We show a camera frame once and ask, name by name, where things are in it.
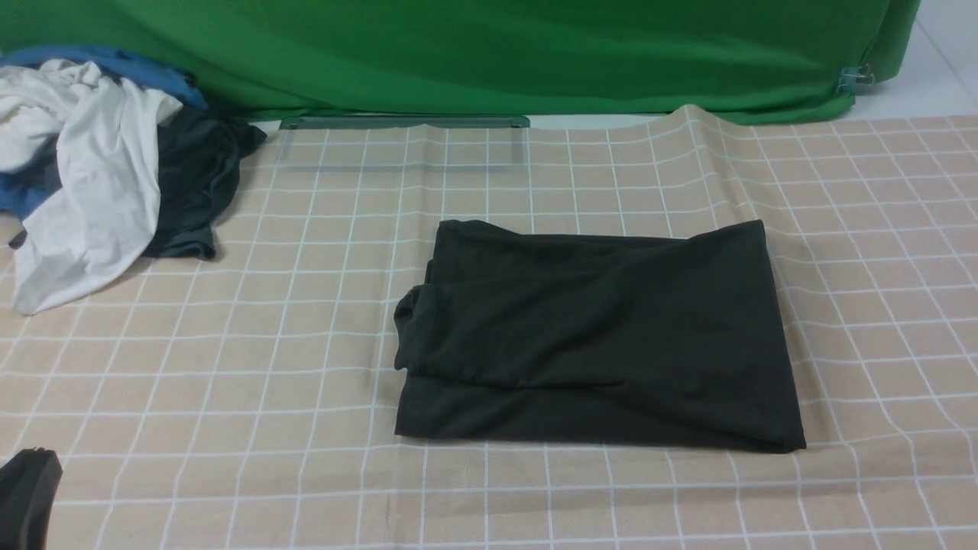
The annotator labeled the beige checkered tablecloth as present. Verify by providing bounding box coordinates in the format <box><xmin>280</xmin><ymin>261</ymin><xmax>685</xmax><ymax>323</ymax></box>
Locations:
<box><xmin>1</xmin><ymin>105</ymin><xmax>977</xmax><ymax>549</ymax></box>

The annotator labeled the dark teal garment in pile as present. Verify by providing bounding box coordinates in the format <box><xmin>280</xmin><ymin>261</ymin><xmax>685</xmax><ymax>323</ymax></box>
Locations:
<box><xmin>10</xmin><ymin>104</ymin><xmax>266</xmax><ymax>260</ymax></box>

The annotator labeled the dark gray long-sleeve top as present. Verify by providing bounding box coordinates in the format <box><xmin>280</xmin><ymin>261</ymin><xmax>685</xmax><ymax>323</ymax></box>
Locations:
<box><xmin>393</xmin><ymin>220</ymin><xmax>806</xmax><ymax>454</ymax></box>

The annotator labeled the binder clip on backdrop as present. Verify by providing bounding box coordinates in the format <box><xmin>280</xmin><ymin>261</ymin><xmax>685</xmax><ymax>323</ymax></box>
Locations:
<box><xmin>836</xmin><ymin>63</ymin><xmax>876</xmax><ymax>96</ymax></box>

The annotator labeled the white shirt in pile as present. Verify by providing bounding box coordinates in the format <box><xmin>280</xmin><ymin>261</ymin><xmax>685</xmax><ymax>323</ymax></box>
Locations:
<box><xmin>2</xmin><ymin>59</ymin><xmax>182</xmax><ymax>315</ymax></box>

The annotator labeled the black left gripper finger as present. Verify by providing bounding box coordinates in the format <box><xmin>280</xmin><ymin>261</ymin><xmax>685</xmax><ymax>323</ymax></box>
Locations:
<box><xmin>1</xmin><ymin>447</ymin><xmax>63</xmax><ymax>549</ymax></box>

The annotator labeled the green backdrop cloth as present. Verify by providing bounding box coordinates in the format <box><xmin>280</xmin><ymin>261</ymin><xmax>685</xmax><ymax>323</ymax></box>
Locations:
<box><xmin>1</xmin><ymin>1</ymin><xmax>920</xmax><ymax>125</ymax></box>

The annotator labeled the blue garment in pile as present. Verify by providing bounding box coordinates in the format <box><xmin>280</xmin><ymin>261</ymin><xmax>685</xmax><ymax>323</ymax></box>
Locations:
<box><xmin>1</xmin><ymin>44</ymin><xmax>209</xmax><ymax>220</ymax></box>

